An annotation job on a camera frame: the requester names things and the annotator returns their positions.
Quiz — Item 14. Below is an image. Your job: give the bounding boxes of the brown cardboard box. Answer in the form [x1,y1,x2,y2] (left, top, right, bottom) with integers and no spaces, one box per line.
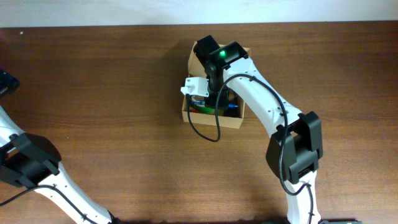
[182,40,251,129]

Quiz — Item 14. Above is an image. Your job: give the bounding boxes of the black glue bottle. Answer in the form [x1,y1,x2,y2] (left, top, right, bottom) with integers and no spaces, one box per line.
[224,106,240,118]

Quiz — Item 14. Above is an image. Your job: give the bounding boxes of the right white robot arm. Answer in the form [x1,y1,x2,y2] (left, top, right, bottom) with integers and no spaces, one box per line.
[193,35,323,223]

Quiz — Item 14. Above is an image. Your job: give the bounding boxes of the green tape roll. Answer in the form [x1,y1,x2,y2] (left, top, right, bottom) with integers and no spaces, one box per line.
[190,105,215,115]

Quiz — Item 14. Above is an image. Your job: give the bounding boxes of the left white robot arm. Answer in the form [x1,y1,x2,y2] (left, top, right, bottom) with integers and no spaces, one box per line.
[1,109,121,224]

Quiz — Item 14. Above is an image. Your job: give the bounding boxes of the white tape roll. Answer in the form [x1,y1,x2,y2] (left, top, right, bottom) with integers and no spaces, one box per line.
[190,96,205,107]

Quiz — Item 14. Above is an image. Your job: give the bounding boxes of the blue pen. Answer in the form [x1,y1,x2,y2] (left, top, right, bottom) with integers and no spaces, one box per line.
[191,100,239,108]

